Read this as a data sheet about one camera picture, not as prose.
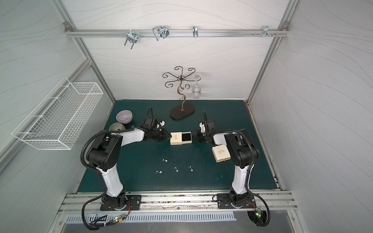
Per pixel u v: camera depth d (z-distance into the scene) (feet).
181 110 3.65
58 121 2.25
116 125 3.32
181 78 2.98
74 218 2.30
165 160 2.90
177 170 2.76
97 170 1.70
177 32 2.60
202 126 3.07
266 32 2.51
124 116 3.52
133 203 2.42
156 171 2.76
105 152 1.66
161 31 2.51
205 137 2.62
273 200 2.51
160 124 2.96
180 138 3.13
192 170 2.76
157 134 2.77
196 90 3.16
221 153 2.91
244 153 1.66
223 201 2.40
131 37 2.59
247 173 1.82
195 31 2.57
